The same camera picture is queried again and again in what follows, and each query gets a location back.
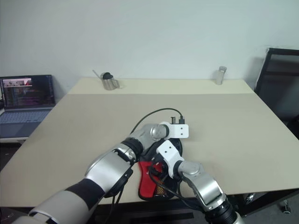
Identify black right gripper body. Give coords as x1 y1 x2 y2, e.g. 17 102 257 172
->
150 156 171 181

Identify black mesh paddle bag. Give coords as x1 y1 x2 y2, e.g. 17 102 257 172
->
137 138 185 202

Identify steel shaker bottle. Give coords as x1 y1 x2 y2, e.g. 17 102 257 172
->
214 66 228 85

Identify black office chair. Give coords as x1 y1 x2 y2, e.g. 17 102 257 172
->
254 48 299 132

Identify grey open laptop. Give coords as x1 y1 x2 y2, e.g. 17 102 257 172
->
0 74 57 139

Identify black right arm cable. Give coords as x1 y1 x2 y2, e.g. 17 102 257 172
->
146 160 212 211

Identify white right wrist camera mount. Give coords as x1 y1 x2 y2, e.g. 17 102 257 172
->
156 139 184 179

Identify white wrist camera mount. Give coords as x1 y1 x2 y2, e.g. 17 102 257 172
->
156 139 184 179
159 121 190 139

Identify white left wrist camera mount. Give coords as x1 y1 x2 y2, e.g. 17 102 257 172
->
159 121 190 139

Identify black table frame crossbar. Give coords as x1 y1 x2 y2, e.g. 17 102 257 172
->
95 210 195 220

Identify steel pitcher with handle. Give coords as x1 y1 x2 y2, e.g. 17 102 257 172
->
93 69 121 91

